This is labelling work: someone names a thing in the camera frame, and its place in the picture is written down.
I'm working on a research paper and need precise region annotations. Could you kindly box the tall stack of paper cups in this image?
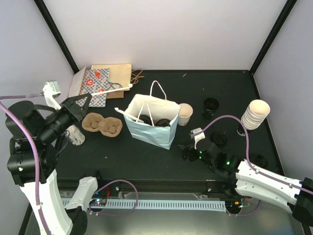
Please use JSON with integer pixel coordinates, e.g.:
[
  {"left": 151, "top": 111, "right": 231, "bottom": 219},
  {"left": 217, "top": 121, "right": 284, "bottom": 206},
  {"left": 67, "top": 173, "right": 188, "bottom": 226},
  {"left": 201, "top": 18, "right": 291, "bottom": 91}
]
[{"left": 241, "top": 99, "right": 270, "bottom": 134}]

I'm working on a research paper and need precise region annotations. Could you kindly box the white orange-edged paper bag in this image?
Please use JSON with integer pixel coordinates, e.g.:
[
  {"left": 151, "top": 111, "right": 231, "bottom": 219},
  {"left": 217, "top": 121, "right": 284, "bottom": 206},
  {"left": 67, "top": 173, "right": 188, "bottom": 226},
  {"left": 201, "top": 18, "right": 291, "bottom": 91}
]
[{"left": 67, "top": 67, "right": 86, "bottom": 97}]

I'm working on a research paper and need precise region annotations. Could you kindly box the tan kraft paper bag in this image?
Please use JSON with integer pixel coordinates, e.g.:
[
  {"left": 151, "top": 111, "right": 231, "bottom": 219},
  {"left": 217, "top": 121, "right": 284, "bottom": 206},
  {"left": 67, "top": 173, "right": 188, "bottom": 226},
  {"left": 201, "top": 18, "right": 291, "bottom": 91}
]
[{"left": 91, "top": 64, "right": 144, "bottom": 90}]

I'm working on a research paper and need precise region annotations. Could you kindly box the light blue paper bag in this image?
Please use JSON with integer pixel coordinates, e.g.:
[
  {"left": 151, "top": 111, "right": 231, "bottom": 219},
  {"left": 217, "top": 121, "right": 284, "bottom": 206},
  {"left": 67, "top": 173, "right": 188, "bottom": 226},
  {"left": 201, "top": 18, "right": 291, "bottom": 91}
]
[{"left": 124, "top": 80, "right": 180, "bottom": 150}]

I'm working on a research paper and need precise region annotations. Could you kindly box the small electronics board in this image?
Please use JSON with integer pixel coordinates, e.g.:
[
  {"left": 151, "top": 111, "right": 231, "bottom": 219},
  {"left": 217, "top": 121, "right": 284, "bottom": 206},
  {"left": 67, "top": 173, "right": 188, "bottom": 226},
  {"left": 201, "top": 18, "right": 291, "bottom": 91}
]
[{"left": 89, "top": 198, "right": 107, "bottom": 207}]

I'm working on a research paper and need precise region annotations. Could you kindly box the single black cup lid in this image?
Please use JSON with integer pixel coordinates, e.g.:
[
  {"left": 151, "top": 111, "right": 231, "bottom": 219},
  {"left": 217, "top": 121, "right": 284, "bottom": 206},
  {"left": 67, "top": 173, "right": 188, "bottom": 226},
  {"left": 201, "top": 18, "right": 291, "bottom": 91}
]
[{"left": 139, "top": 115, "right": 153, "bottom": 125}]

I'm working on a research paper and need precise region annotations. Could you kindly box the black paper cup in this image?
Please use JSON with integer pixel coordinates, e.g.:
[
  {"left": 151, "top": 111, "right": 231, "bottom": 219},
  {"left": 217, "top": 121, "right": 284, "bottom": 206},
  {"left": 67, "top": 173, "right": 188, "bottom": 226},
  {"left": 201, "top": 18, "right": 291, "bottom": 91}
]
[{"left": 202, "top": 97, "right": 220, "bottom": 119}]

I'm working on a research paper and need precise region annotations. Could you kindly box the blue checkered paper bag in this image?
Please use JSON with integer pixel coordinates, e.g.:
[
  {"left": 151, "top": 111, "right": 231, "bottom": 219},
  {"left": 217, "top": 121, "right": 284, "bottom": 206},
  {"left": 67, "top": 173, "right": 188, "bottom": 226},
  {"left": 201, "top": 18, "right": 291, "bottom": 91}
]
[{"left": 79, "top": 69, "right": 122, "bottom": 108}]

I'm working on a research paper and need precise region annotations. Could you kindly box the light blue slotted cable duct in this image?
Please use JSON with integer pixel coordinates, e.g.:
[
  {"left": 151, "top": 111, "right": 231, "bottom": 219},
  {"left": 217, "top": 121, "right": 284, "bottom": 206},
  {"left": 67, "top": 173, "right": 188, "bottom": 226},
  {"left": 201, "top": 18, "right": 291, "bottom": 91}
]
[{"left": 61, "top": 197, "right": 226, "bottom": 212}]

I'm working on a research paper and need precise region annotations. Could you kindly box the white stirrer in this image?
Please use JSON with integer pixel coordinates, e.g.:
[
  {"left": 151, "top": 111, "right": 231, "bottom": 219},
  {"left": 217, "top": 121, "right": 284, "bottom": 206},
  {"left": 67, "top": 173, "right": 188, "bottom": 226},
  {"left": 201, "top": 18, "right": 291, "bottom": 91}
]
[
  {"left": 115, "top": 107, "right": 144, "bottom": 123},
  {"left": 91, "top": 83, "right": 133, "bottom": 96}
]

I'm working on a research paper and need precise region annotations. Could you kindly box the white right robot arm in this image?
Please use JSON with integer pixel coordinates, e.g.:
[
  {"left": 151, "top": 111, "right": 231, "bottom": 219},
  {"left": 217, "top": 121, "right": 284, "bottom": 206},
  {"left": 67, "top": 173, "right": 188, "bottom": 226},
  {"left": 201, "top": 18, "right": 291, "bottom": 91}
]
[{"left": 179, "top": 140, "right": 313, "bottom": 226}]

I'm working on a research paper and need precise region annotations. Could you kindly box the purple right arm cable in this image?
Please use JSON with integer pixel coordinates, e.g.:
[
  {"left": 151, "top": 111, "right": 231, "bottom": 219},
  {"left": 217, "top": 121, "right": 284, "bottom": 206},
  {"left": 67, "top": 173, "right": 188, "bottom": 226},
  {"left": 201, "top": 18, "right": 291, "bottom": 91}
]
[{"left": 199, "top": 115, "right": 313, "bottom": 190}]

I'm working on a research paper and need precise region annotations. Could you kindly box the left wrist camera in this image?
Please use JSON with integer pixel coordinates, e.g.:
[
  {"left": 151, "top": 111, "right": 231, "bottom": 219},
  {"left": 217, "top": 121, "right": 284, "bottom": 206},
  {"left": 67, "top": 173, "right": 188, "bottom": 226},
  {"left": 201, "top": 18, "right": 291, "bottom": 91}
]
[{"left": 43, "top": 81, "right": 61, "bottom": 110}]

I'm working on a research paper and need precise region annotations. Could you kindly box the brown kraft paper bag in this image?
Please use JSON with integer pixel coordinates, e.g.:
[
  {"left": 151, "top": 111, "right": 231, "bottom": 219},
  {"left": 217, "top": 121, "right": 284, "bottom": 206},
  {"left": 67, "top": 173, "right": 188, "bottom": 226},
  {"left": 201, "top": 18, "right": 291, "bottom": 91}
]
[{"left": 106, "top": 91, "right": 124, "bottom": 99}]

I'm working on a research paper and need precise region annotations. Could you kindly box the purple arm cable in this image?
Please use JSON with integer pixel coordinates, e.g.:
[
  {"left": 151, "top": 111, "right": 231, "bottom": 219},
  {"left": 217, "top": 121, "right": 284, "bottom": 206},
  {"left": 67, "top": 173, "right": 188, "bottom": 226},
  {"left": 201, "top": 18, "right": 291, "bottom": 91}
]
[
  {"left": 0, "top": 93, "right": 53, "bottom": 235},
  {"left": 199, "top": 115, "right": 313, "bottom": 190}
]

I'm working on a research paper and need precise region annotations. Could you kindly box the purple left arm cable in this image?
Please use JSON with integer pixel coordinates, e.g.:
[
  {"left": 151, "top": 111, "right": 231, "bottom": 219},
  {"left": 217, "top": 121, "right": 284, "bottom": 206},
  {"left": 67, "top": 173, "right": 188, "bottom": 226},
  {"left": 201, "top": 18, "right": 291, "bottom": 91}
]
[{"left": 0, "top": 93, "right": 53, "bottom": 235}]

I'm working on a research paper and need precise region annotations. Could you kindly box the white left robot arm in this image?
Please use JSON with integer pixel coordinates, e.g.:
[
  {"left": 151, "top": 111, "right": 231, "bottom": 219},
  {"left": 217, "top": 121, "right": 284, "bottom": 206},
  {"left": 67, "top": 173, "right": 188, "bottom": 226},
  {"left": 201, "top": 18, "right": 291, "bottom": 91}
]
[{"left": 3, "top": 94, "right": 105, "bottom": 235}]

